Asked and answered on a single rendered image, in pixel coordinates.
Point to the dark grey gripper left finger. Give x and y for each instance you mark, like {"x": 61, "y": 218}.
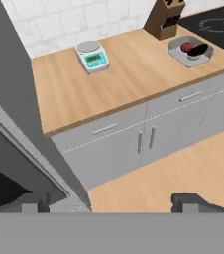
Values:
{"x": 43, "y": 202}

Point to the black hob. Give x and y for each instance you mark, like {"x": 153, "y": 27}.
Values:
{"x": 216, "y": 28}

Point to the grey cupboard run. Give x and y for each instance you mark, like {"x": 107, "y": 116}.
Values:
{"x": 223, "y": 105}

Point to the grey fridge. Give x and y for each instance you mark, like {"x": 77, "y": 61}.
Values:
{"x": 11, "y": 99}

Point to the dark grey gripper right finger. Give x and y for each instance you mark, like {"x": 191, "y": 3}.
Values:
{"x": 183, "y": 201}

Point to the grey vegetable container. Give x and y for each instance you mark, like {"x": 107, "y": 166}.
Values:
{"x": 183, "y": 58}

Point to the grey drawer front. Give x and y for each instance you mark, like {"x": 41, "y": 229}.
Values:
{"x": 170, "y": 105}
{"x": 124, "y": 129}

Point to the white and teal kitchen scale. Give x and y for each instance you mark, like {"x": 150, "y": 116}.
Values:
{"x": 92, "y": 59}

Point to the wooden knife block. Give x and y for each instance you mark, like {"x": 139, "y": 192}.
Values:
{"x": 163, "y": 20}

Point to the grey cupboard door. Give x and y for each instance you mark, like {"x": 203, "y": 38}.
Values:
{"x": 176, "y": 132}
{"x": 110, "y": 158}

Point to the red tomato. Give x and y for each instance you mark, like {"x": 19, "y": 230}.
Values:
{"x": 185, "y": 46}

